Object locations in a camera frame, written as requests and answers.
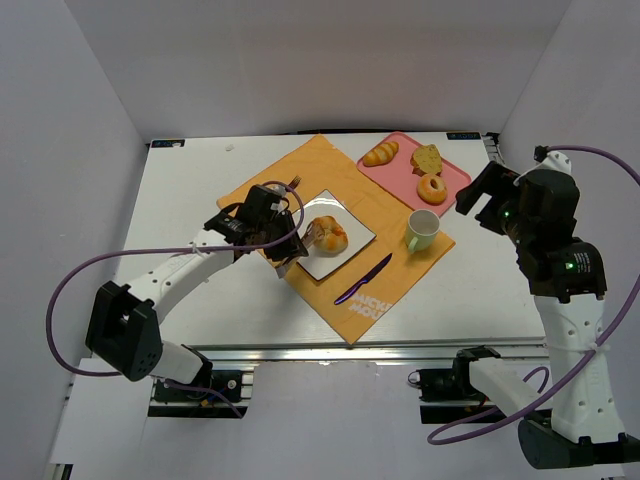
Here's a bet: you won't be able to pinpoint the left blue table label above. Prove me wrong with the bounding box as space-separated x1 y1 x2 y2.
150 139 185 148

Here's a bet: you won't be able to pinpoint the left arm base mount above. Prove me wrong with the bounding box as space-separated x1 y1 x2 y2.
148 362 255 419

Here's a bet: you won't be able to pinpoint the orange placemat cloth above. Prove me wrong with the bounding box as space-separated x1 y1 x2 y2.
217 135 455 344

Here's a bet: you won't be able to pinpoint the sugared orange donut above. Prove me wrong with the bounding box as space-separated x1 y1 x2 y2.
416 174 448 205

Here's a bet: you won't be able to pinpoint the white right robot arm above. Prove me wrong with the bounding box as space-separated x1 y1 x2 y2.
453 146 639 469

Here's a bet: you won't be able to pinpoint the blue table label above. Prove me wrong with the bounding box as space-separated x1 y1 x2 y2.
446 131 482 141
150 139 185 148

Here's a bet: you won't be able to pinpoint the round knotted bread bun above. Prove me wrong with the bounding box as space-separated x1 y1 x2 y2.
309 216 349 255

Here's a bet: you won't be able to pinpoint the pink tray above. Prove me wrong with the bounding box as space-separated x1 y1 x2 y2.
357 132 471 216

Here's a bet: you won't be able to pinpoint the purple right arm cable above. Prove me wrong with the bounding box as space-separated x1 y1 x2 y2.
427 143 640 446

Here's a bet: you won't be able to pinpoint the purple knife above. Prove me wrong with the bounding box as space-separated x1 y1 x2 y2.
334 253 393 305

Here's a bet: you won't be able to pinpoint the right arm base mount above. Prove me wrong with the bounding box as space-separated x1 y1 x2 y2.
407 345 507 424

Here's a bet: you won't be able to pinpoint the long striped bread roll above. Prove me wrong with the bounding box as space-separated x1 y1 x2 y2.
362 141 399 167

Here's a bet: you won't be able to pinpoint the right blue table label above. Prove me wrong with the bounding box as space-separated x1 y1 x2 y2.
446 131 482 141

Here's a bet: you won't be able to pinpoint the light green mug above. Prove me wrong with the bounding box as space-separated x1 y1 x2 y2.
405 209 440 254

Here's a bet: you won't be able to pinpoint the sliced brown bread piece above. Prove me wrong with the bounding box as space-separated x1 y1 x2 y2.
410 144 443 176

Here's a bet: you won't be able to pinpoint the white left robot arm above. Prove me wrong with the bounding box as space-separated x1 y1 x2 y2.
85 181 309 388

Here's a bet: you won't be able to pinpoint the metal tongs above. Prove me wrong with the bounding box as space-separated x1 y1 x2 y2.
275 222 322 279

